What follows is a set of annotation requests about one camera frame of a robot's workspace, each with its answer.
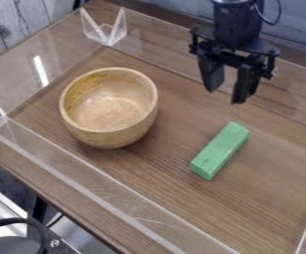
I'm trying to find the black cable loop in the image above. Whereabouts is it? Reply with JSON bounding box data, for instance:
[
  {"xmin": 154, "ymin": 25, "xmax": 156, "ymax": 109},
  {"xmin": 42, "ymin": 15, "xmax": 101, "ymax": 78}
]
[{"xmin": 0, "ymin": 216, "xmax": 47, "ymax": 254}]

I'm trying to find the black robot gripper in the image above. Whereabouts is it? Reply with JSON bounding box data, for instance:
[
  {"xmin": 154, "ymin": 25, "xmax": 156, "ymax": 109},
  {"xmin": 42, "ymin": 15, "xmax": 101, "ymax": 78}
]
[{"xmin": 191, "ymin": 0, "xmax": 280, "ymax": 104}]

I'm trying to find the light wooden bowl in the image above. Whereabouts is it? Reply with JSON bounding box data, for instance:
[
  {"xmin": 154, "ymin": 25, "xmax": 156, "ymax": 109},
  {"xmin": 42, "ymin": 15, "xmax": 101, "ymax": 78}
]
[{"xmin": 59, "ymin": 67, "xmax": 158, "ymax": 149}]

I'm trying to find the clear acrylic table enclosure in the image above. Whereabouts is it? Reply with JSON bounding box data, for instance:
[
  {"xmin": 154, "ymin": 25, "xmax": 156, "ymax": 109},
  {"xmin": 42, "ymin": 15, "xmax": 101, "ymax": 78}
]
[{"xmin": 0, "ymin": 0, "xmax": 306, "ymax": 254}]

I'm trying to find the metal bracket with screw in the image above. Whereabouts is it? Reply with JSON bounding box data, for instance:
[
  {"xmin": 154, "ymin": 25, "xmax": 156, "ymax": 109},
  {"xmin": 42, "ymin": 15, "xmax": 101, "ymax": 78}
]
[{"xmin": 26, "ymin": 214, "xmax": 82, "ymax": 254}]

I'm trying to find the green rectangular block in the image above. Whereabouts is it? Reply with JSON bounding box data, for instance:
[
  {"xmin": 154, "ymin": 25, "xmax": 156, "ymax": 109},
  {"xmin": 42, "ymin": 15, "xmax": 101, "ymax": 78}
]
[{"xmin": 191, "ymin": 122, "xmax": 249, "ymax": 181}]

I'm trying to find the black metal table leg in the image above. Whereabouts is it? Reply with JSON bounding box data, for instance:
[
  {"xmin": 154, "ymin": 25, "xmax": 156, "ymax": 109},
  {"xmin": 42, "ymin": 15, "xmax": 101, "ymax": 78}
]
[{"xmin": 33, "ymin": 197, "xmax": 49, "ymax": 222}]

